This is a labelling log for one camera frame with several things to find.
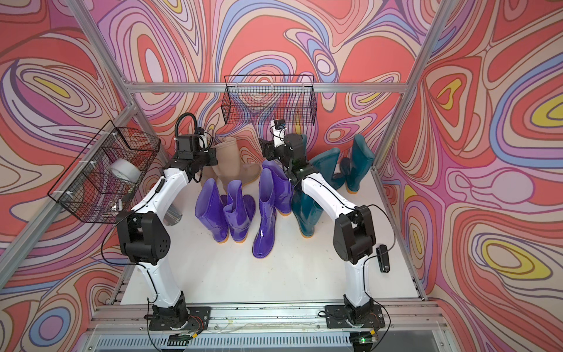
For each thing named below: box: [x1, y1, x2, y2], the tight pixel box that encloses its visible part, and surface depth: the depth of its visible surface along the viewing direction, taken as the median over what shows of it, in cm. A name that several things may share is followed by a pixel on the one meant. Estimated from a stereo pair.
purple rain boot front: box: [252, 167, 278, 259], surface depth 88 cm
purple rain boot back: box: [262, 159, 294, 216], surface depth 85 cm
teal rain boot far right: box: [345, 134, 376, 195], surface depth 93 cm
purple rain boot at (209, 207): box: [194, 177, 230, 244], surface depth 78 cm
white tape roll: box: [110, 158, 143, 184], surface depth 76 cm
